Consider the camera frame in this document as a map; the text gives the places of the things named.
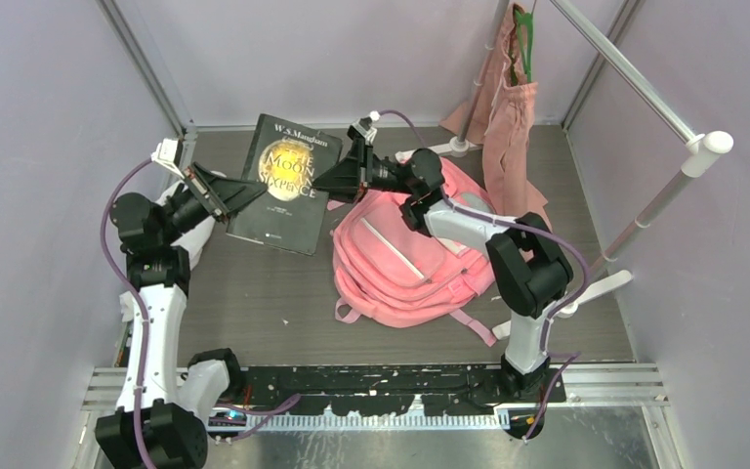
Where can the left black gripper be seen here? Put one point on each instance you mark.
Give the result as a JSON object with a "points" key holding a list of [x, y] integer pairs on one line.
{"points": [[225, 194]]}

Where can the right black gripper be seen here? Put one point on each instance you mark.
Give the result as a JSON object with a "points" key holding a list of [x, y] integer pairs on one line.
{"points": [[347, 181]]}

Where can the black book gold cover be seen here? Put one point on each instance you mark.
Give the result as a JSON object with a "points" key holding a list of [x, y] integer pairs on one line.
{"points": [[286, 157]]}

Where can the pink student backpack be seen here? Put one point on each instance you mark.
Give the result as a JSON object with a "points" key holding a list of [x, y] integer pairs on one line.
{"points": [[399, 278]]}

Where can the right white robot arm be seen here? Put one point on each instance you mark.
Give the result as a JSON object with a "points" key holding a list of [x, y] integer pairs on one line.
{"points": [[527, 261]]}

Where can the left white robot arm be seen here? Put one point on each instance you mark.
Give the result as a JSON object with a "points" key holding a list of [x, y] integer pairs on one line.
{"points": [[157, 423]]}

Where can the pink hanging garment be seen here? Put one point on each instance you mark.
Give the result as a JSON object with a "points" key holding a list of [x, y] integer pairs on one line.
{"points": [[499, 119]]}

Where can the green clothes hanger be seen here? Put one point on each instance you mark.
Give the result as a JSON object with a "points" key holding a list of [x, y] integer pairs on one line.
{"points": [[524, 31]]}

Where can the white clothes rack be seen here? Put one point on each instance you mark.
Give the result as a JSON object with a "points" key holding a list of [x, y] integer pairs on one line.
{"points": [[690, 295]]}

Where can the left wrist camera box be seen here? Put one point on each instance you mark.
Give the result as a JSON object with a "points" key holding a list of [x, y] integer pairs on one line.
{"points": [[168, 155]]}

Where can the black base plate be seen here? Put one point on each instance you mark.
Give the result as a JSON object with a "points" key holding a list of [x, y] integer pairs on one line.
{"points": [[377, 390]]}

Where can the white perforated cable rail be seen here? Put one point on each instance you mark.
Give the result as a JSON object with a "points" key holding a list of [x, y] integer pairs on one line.
{"points": [[408, 422]]}

